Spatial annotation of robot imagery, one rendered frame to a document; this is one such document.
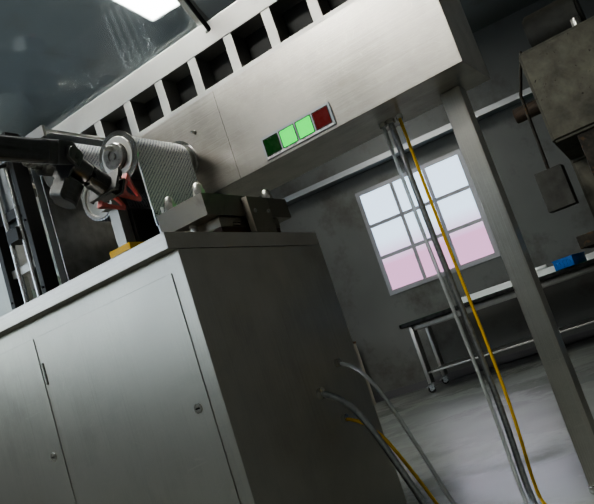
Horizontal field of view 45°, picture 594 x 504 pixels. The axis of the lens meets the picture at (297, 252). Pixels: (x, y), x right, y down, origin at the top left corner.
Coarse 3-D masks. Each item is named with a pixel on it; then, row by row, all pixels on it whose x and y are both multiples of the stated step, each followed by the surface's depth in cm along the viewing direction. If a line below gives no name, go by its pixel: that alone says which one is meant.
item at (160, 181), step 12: (144, 168) 198; (156, 168) 202; (168, 168) 207; (180, 168) 211; (144, 180) 196; (156, 180) 200; (168, 180) 205; (180, 180) 209; (192, 180) 214; (156, 192) 198; (168, 192) 203; (180, 192) 207; (192, 192) 212; (156, 204) 196; (156, 216) 195
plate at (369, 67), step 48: (384, 0) 193; (432, 0) 186; (288, 48) 209; (336, 48) 201; (384, 48) 193; (432, 48) 186; (240, 96) 218; (288, 96) 210; (336, 96) 201; (384, 96) 194; (432, 96) 202; (192, 144) 229; (240, 144) 219; (336, 144) 216; (240, 192) 233; (48, 240) 265
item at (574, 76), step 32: (576, 0) 499; (544, 32) 505; (576, 32) 454; (544, 64) 465; (576, 64) 455; (544, 96) 466; (576, 96) 456; (576, 128) 457; (544, 160) 476; (576, 160) 494; (544, 192) 472
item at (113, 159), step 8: (112, 144) 198; (120, 144) 198; (104, 152) 200; (112, 152) 199; (120, 152) 197; (104, 160) 200; (112, 160) 199; (120, 160) 197; (112, 168) 199; (120, 168) 199
